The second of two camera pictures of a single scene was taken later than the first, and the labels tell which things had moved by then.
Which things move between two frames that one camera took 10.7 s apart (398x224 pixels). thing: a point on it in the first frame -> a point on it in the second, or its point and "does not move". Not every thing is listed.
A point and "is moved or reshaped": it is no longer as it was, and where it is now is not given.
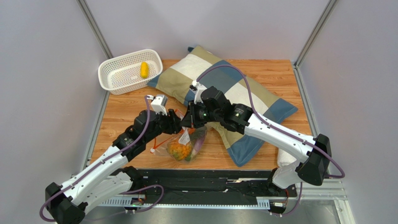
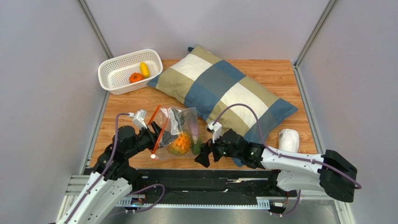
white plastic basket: [130, 71] does not move
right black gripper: [193, 115] -> [213, 149]
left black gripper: [172, 128] -> [157, 129]
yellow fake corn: [144, 70] does not move
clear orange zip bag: [186, 145] is moved or reshaped
